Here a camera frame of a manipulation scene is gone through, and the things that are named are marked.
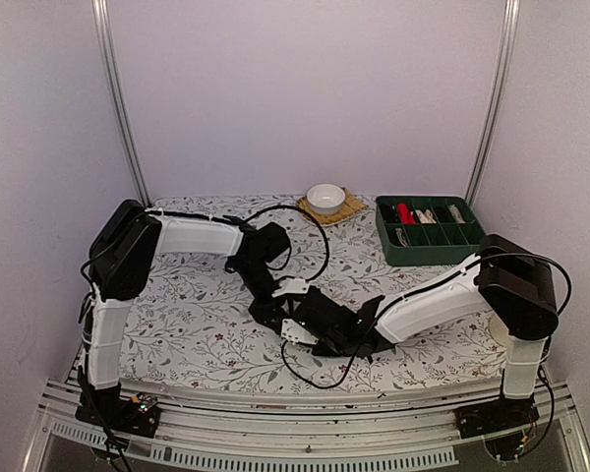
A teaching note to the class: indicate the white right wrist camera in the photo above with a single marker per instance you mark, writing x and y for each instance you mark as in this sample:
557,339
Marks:
293,332

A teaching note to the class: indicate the cream plastic cup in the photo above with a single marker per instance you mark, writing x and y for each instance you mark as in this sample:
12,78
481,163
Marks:
498,331

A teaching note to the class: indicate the green compartment organizer box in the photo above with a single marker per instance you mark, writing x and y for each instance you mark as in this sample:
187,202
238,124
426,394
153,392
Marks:
456,235

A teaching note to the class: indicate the red rolled cloth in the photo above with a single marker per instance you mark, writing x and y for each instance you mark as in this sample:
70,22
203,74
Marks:
405,214

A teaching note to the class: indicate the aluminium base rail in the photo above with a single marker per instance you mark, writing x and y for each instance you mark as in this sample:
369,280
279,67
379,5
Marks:
212,430

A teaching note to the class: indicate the aluminium frame post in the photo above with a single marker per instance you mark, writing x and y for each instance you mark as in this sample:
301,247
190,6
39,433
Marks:
110,68
504,58

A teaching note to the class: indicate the white ceramic bowl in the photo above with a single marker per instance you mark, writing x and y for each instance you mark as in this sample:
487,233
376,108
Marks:
326,198

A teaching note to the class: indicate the black striped underwear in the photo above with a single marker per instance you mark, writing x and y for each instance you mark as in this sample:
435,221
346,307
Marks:
389,214

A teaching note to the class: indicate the beige rolled cloth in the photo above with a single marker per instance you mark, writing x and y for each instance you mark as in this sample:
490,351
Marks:
425,217

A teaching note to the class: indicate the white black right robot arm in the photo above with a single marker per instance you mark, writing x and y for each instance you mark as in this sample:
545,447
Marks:
516,285

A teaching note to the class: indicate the dark navy underwear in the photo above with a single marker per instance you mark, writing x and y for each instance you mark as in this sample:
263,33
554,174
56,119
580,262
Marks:
309,308

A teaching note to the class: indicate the floral tablecloth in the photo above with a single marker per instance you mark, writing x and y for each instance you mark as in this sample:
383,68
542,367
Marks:
191,327

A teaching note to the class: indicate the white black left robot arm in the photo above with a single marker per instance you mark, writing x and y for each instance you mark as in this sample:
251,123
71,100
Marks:
117,272

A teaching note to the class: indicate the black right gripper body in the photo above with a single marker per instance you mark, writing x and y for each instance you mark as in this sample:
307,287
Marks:
336,347

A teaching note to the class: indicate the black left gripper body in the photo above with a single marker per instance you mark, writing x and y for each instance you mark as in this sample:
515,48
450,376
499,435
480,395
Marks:
258,308

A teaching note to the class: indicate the woven straw mat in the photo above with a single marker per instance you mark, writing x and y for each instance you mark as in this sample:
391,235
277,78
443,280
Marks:
351,208

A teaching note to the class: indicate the left aluminium frame post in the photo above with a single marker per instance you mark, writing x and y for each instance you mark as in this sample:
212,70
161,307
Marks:
110,68

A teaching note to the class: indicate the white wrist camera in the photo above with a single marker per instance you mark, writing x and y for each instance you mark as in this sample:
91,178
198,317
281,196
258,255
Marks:
293,332
291,286

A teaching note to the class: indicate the right aluminium frame post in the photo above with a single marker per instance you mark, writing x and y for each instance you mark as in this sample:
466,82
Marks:
504,58

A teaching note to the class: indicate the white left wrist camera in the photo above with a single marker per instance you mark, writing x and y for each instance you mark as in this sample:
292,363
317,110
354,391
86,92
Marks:
291,286

